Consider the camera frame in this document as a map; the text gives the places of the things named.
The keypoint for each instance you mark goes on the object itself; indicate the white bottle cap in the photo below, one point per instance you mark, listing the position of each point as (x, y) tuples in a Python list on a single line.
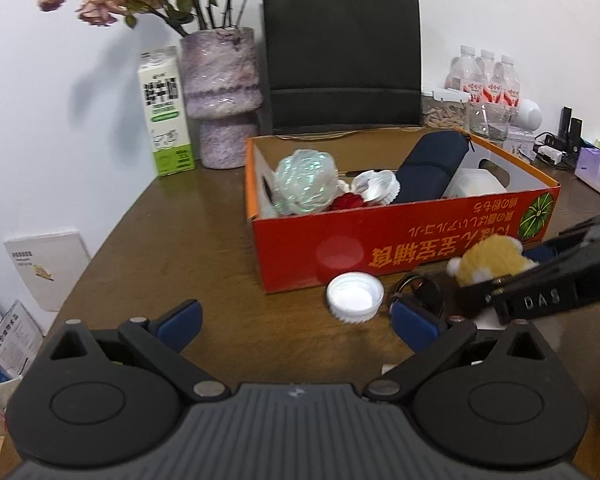
[(355, 297)]

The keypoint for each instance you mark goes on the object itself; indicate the purple marbled vase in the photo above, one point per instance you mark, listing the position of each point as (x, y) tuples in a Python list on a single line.
[(220, 95)]

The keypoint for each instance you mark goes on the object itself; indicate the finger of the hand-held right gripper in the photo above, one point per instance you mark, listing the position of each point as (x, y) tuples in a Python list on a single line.
[(565, 242), (480, 295)]

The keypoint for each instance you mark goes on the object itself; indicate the red cardboard box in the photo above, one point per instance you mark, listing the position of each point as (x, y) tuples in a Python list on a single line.
[(380, 245)]

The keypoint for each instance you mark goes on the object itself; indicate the white patterned tin box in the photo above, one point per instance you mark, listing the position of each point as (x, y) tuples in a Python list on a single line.
[(520, 144)]

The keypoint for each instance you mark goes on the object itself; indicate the clear water bottle red label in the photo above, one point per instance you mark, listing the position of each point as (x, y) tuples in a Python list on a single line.
[(486, 77), (462, 72), (509, 85)]

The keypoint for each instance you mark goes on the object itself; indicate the wooden desktop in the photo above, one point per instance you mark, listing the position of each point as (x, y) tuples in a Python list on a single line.
[(180, 240)]

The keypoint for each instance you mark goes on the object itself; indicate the clear container of wooden pieces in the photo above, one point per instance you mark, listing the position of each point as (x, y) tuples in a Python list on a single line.
[(445, 110)]

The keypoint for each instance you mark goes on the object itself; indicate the red rose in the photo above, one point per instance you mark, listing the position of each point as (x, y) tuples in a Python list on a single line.
[(347, 201)]

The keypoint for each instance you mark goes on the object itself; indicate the white and yellow plush toy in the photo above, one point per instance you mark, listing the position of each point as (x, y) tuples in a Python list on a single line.
[(490, 260)]

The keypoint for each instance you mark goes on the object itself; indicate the clear plastic bag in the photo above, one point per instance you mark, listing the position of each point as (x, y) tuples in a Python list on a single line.
[(305, 182)]

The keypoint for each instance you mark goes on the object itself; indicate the clear glass jar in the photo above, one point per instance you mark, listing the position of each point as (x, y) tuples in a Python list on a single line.
[(490, 122)]

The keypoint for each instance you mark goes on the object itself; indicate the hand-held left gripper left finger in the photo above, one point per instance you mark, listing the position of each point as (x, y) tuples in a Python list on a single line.
[(182, 321)]

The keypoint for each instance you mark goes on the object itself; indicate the white and green milk carton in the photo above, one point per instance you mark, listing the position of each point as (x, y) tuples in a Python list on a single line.
[(167, 115)]

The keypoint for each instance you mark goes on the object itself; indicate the black upright device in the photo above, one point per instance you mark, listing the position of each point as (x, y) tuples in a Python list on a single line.
[(572, 130)]

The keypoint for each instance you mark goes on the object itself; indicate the white round speaker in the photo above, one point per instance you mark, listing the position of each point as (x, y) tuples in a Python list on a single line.
[(527, 114)]

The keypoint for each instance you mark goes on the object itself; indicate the white tissue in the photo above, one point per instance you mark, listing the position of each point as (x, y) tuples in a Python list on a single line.
[(377, 187)]

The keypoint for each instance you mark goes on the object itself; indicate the white flat carton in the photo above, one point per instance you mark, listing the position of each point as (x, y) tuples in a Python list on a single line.
[(47, 270)]

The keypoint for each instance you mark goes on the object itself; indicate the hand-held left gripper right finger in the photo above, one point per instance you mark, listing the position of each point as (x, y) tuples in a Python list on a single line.
[(415, 326)]

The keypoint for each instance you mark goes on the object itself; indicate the black paper bag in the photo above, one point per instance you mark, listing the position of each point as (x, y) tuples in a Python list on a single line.
[(342, 50)]

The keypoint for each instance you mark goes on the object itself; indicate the navy blue pouch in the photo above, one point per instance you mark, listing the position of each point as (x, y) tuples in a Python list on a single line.
[(430, 170)]

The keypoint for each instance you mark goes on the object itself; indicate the translucent plastic box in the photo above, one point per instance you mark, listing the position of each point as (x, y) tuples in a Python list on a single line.
[(475, 185)]

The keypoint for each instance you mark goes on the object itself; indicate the blue and white packets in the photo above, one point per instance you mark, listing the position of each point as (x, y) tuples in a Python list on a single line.
[(5, 345)]

